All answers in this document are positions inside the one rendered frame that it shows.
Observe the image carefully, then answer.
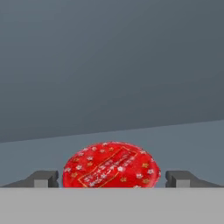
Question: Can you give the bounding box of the red round yogurt cup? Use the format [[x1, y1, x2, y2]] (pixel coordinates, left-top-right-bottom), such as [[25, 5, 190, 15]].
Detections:
[[62, 141, 162, 189]]

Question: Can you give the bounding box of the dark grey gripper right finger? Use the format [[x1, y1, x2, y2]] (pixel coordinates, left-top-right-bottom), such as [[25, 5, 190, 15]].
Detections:
[[164, 170, 224, 188]]

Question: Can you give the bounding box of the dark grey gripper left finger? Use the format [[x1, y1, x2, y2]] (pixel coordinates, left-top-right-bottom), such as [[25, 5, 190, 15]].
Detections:
[[0, 170, 60, 188]]

